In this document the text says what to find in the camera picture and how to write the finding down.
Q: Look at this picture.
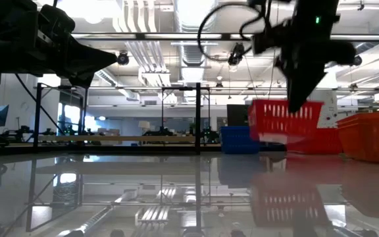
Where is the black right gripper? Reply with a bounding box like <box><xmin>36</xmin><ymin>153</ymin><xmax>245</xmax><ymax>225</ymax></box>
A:
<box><xmin>251</xmin><ymin>0</ymin><xmax>357</xmax><ymax>115</ymax></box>

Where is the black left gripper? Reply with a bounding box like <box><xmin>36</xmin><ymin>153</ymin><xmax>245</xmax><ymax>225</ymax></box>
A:
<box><xmin>1</xmin><ymin>0</ymin><xmax>118</xmax><ymax>88</ymax></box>

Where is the red plastic slotted basket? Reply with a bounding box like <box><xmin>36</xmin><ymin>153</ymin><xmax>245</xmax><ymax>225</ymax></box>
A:
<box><xmin>247</xmin><ymin>99</ymin><xmax>324</xmax><ymax>145</ymax></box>
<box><xmin>286</xmin><ymin>127</ymin><xmax>343</xmax><ymax>155</ymax></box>

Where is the wooden shelf board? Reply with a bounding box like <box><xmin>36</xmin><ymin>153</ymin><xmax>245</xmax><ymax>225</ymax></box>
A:
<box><xmin>37</xmin><ymin>134</ymin><xmax>197</xmax><ymax>144</ymax></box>

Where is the white machine with red dots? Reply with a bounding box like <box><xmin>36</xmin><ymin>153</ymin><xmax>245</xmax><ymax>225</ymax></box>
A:
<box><xmin>316</xmin><ymin>90</ymin><xmax>339</xmax><ymax>129</ymax></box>

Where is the black cabinet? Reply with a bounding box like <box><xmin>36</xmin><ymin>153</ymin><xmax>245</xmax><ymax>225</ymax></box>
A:
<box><xmin>226</xmin><ymin>104</ymin><xmax>251</xmax><ymax>127</ymax></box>

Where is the tilted blue screen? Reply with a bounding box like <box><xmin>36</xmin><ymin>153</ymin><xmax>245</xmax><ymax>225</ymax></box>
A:
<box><xmin>0</xmin><ymin>104</ymin><xmax>10</xmax><ymax>128</ymax></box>

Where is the black shelf divider post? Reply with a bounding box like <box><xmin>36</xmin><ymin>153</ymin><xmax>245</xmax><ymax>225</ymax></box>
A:
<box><xmin>194</xmin><ymin>82</ymin><xmax>202</xmax><ymax>155</ymax></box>

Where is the silver ventilation duct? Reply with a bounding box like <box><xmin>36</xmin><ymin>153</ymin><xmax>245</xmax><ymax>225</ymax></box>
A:
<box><xmin>172</xmin><ymin>0</ymin><xmax>216</xmax><ymax>103</ymax></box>

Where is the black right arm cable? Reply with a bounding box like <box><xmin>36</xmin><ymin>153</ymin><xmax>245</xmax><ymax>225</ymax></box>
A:
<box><xmin>197</xmin><ymin>3</ymin><xmax>269</xmax><ymax>63</ymax></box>

